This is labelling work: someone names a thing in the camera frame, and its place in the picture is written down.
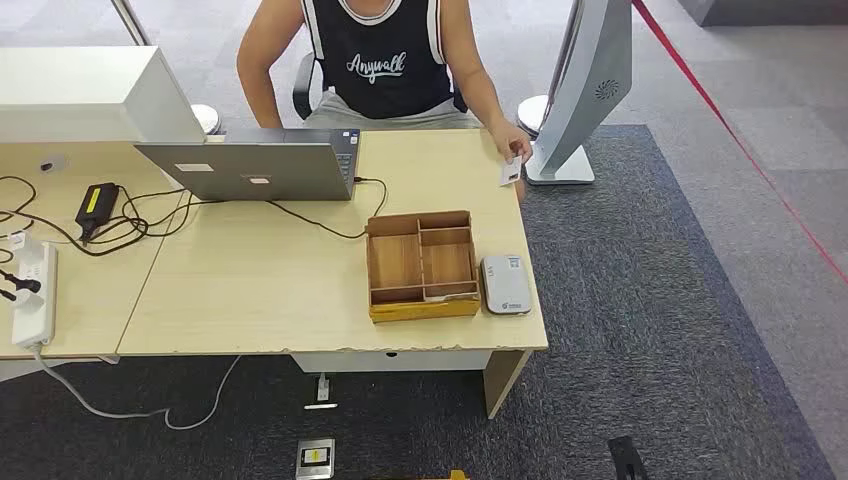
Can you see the person's left hand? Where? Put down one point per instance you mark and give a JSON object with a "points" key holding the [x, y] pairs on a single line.
{"points": [[513, 140]]}

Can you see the white ID card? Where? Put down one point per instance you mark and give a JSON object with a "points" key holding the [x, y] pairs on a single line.
{"points": [[510, 172]]}

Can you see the room key card painting print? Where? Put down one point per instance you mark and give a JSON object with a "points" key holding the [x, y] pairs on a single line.
{"points": [[457, 297]]}

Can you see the person's left forearm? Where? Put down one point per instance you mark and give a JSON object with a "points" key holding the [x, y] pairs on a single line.
{"points": [[482, 96]]}

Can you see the person's right forearm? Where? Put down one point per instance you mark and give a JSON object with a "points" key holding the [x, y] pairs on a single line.
{"points": [[262, 99]]}

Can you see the white card reader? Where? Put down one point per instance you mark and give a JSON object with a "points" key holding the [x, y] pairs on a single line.
{"points": [[505, 285]]}

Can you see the person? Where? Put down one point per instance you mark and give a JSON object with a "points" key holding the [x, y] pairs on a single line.
{"points": [[384, 66]]}

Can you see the stanchion with round base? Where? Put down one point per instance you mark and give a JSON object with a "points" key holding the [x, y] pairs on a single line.
{"points": [[530, 114], [206, 118]]}

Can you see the silver kiosk terminal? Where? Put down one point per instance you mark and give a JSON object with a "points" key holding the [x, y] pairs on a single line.
{"points": [[583, 93]]}

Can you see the wooden desk organiser tray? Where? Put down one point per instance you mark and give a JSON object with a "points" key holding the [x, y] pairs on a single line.
{"points": [[397, 262]]}

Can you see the red barrier tape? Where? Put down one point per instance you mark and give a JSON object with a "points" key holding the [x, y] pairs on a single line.
{"points": [[662, 35]]}

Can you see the dark grey floor rug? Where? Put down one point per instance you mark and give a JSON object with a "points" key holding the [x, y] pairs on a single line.
{"points": [[629, 298]]}

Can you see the wooden desk leg panel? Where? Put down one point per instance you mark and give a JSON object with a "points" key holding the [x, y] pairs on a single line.
{"points": [[500, 387]]}

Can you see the white desk crossbeam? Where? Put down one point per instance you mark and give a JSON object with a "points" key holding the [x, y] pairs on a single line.
{"points": [[40, 368], [397, 361]]}

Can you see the grey laptop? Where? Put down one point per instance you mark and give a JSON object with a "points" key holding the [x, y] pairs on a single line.
{"points": [[252, 169]]}

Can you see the dark grey furniture base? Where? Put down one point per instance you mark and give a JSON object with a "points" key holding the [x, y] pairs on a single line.
{"points": [[762, 12]]}

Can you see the white floor plug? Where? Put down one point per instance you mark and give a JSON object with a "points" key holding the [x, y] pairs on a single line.
{"points": [[322, 389]]}

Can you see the metal floor socket box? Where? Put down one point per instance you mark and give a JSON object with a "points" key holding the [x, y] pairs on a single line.
{"points": [[314, 457]]}

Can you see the black laptop power adapter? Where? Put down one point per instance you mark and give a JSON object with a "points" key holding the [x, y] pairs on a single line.
{"points": [[98, 205]]}

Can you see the white counter box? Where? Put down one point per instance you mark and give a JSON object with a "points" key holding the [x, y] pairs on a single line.
{"points": [[79, 86]]}

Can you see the white power strip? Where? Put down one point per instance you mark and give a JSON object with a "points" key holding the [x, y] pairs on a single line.
{"points": [[36, 311]]}

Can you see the white plug adapter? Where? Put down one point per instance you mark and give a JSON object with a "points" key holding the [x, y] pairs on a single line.
{"points": [[16, 240]]}

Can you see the black plug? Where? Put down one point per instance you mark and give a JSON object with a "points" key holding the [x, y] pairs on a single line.
{"points": [[26, 285]]}

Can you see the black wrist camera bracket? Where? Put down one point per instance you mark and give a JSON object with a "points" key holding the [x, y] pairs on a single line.
{"points": [[626, 457]]}

